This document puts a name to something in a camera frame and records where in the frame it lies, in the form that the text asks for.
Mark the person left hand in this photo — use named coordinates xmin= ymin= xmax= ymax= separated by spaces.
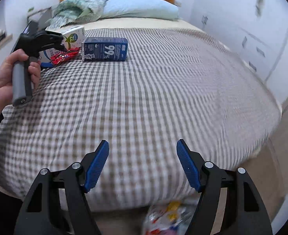
xmin=0 ymin=49 xmax=29 ymax=114

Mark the white built-in wardrobe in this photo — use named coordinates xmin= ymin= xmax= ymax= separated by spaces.
xmin=191 ymin=0 xmax=288 ymax=103

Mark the lined trash bin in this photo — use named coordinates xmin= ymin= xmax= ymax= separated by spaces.
xmin=141 ymin=197 xmax=199 ymax=235

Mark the black bedside trolley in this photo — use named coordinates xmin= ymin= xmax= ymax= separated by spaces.
xmin=27 ymin=7 xmax=53 ymax=30

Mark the white milk carton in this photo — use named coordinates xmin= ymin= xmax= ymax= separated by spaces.
xmin=40 ymin=25 xmax=86 ymax=63

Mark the brown checkered blanket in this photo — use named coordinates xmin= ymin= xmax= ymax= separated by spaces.
xmin=0 ymin=28 xmax=281 ymax=211

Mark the blue milk carton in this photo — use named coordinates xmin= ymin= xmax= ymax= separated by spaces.
xmin=81 ymin=37 xmax=128 ymax=61

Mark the red snack wrapper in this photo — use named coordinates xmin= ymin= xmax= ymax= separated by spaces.
xmin=51 ymin=47 xmax=80 ymax=66

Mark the green floral quilt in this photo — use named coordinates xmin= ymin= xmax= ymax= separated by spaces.
xmin=47 ymin=0 xmax=108 ymax=30

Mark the light blue pillow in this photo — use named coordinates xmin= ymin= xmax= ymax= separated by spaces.
xmin=101 ymin=0 xmax=178 ymax=21

